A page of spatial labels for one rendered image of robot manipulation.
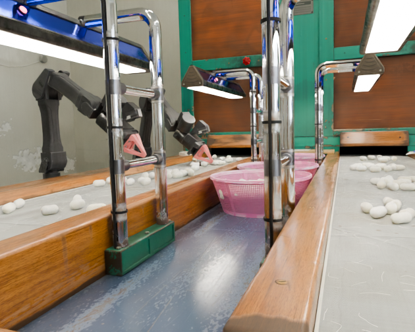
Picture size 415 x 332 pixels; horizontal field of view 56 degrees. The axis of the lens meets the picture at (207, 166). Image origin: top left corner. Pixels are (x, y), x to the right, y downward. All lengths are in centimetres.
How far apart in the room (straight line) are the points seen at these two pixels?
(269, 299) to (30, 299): 31
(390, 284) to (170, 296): 27
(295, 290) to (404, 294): 12
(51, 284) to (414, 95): 182
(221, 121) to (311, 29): 64
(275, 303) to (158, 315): 22
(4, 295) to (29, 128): 318
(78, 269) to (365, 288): 37
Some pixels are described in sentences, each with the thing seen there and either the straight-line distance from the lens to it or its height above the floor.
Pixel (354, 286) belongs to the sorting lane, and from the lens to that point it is 41.
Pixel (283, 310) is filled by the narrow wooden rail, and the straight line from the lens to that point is 30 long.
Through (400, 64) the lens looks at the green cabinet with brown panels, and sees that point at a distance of 209.
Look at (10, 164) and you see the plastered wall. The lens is 352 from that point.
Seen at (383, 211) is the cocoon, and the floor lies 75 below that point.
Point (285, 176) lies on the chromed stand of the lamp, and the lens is 67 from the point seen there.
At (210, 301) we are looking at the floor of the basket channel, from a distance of 53.
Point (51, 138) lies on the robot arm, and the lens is 155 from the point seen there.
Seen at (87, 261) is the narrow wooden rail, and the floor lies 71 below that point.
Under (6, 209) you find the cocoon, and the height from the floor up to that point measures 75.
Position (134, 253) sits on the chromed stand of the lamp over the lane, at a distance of 66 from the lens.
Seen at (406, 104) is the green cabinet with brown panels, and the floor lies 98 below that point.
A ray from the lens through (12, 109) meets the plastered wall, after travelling 354.
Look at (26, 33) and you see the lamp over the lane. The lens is 68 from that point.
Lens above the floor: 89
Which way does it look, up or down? 5 degrees down
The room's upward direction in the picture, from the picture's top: 2 degrees counter-clockwise
